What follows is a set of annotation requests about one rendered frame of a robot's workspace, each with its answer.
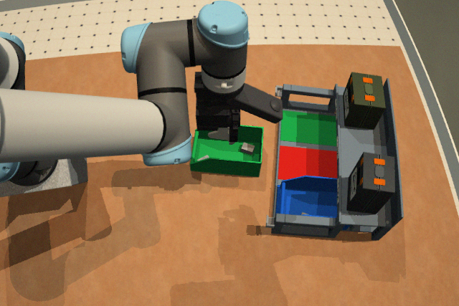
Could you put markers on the blue bin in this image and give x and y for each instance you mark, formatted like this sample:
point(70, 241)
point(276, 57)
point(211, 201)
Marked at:
point(313, 195)

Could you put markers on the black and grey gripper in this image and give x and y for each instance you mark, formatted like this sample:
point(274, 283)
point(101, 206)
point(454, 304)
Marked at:
point(213, 113)

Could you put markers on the green bin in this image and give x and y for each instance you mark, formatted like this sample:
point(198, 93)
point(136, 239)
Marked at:
point(225, 158)

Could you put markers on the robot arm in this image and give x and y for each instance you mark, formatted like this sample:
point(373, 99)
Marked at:
point(42, 126)

